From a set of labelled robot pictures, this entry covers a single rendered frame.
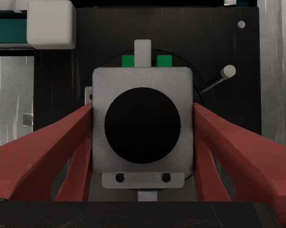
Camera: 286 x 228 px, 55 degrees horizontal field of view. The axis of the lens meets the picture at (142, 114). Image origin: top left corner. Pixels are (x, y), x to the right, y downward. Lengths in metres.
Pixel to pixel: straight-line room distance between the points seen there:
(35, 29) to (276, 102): 0.26
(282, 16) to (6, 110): 0.34
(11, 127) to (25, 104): 0.03
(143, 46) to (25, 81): 0.24
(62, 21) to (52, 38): 0.02
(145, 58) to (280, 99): 0.21
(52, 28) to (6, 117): 0.14
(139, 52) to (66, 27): 0.14
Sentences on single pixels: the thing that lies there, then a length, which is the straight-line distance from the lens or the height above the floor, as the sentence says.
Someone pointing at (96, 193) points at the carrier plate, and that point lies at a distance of 0.30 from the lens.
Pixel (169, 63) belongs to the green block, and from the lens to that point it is 0.22.
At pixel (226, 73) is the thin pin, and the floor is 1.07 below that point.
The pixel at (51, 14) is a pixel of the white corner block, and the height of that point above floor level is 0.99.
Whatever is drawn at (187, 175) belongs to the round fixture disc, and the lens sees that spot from 0.27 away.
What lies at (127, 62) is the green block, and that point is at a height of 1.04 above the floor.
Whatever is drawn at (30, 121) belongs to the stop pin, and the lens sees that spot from 0.31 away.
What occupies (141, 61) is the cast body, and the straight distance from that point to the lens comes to 0.16.
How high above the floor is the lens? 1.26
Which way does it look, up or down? 87 degrees down
